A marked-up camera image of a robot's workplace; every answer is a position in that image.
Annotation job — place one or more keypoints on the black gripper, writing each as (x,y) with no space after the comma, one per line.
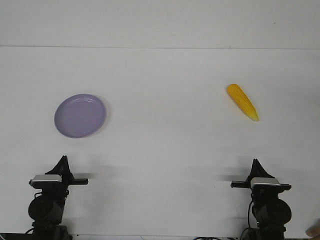
(256,171)

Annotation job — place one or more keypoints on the yellow corn cob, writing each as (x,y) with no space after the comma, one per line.
(240,98)

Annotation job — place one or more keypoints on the purple round plate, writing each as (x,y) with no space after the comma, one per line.
(80,115)

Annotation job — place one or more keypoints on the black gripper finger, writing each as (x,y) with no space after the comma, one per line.
(67,171)
(58,168)

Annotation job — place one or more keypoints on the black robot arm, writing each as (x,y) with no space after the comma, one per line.
(47,207)
(267,214)

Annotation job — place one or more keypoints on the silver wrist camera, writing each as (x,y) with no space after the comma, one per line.
(269,184)
(42,181)

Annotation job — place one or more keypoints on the person fingertip at edge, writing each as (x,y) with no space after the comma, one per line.
(313,232)

